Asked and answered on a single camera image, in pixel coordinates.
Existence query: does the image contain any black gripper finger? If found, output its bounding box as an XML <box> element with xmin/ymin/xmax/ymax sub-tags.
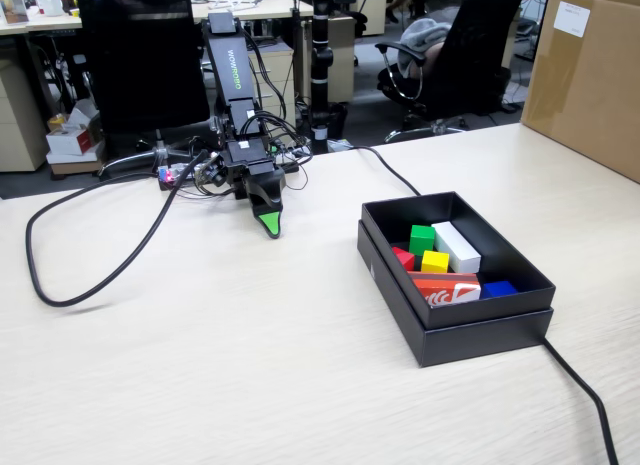
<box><xmin>245</xmin><ymin>176</ymin><xmax>286</xmax><ymax>216</ymax></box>

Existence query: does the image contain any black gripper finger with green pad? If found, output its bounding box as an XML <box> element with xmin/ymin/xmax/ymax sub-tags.
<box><xmin>253</xmin><ymin>208</ymin><xmax>284</xmax><ymax>241</ymax></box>

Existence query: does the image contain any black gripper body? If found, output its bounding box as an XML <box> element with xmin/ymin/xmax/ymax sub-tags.
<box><xmin>220</xmin><ymin>138</ymin><xmax>286</xmax><ymax>200</ymax></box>

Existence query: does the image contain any red wooden cube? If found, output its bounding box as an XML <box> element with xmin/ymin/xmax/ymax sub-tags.
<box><xmin>391</xmin><ymin>246</ymin><xmax>417</xmax><ymax>273</ymax></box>

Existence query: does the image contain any green wooden cube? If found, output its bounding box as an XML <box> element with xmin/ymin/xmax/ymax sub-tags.
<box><xmin>408</xmin><ymin>224</ymin><xmax>436</xmax><ymax>257</ymax></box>

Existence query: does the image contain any yellow wooden cube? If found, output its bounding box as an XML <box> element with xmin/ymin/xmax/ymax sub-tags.
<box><xmin>420</xmin><ymin>250</ymin><xmax>451</xmax><ymax>275</ymax></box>

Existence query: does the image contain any white cardboard box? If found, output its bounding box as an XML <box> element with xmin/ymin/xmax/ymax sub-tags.
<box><xmin>45</xmin><ymin>99</ymin><xmax>104</xmax><ymax>156</ymax></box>

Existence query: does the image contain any orange card box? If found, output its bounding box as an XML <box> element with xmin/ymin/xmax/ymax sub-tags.
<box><xmin>407</xmin><ymin>270</ymin><xmax>483</xmax><ymax>310</ymax></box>

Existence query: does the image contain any black box tray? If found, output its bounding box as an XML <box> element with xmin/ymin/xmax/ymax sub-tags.
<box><xmin>360</xmin><ymin>190</ymin><xmax>558</xmax><ymax>331</ymax></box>

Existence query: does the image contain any large brown cardboard box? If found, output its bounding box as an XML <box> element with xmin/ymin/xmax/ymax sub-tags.
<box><xmin>519</xmin><ymin>0</ymin><xmax>640</xmax><ymax>184</ymax></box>

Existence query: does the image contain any circuit board with green terminal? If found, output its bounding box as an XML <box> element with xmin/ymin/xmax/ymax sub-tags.
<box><xmin>269</xmin><ymin>139</ymin><xmax>315</xmax><ymax>169</ymax></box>

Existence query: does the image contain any controller board with red light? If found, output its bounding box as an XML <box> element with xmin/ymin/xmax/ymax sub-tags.
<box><xmin>157</xmin><ymin>160</ymin><xmax>204</xmax><ymax>192</ymax></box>

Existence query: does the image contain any black vertical pole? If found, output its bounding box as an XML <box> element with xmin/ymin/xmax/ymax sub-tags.
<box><xmin>308</xmin><ymin>0</ymin><xmax>347</xmax><ymax>154</ymax></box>

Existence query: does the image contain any beige cabinet with dark edge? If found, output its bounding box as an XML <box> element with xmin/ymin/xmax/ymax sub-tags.
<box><xmin>299</xmin><ymin>15</ymin><xmax>357</xmax><ymax>105</ymax></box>

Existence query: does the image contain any black mesh office chair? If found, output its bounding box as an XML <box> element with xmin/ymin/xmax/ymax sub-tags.
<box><xmin>74</xmin><ymin>0</ymin><xmax>216</xmax><ymax>179</ymax></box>

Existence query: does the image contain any beige office desk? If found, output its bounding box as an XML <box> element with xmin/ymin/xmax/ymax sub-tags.
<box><xmin>0</xmin><ymin>0</ymin><xmax>301</xmax><ymax>36</ymax></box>

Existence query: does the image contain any white rectangular block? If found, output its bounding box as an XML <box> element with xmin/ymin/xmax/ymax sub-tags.
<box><xmin>431</xmin><ymin>221</ymin><xmax>482</xmax><ymax>275</ymax></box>

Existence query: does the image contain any grey cloth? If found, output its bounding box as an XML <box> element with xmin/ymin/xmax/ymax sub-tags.
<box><xmin>398</xmin><ymin>17</ymin><xmax>454</xmax><ymax>79</ymax></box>

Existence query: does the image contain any beige side cabinet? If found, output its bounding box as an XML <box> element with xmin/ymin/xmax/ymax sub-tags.
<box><xmin>0</xmin><ymin>59</ymin><xmax>49</xmax><ymax>174</ymax></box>

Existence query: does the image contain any blue wooden cube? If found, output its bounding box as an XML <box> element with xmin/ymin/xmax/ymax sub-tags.
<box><xmin>479</xmin><ymin>280</ymin><xmax>519</xmax><ymax>301</ymax></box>

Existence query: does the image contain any black chrome-armed office chair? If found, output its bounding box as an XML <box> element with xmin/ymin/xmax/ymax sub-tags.
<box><xmin>374</xmin><ymin>0</ymin><xmax>526</xmax><ymax>144</ymax></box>

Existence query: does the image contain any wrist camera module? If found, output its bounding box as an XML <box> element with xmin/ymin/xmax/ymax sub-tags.
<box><xmin>194</xmin><ymin>152</ymin><xmax>227</xmax><ymax>190</ymax></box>

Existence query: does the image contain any thick black camera cable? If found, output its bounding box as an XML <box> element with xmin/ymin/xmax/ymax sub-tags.
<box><xmin>25</xmin><ymin>149</ymin><xmax>209</xmax><ymax>307</ymax></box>

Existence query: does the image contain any photo frame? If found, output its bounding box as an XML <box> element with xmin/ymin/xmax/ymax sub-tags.
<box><xmin>0</xmin><ymin>0</ymin><xmax>30</xmax><ymax>25</ymax></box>

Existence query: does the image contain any thick black table cable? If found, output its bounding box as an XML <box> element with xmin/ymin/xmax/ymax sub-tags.
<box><xmin>349</xmin><ymin>145</ymin><xmax>621</xmax><ymax>465</ymax></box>

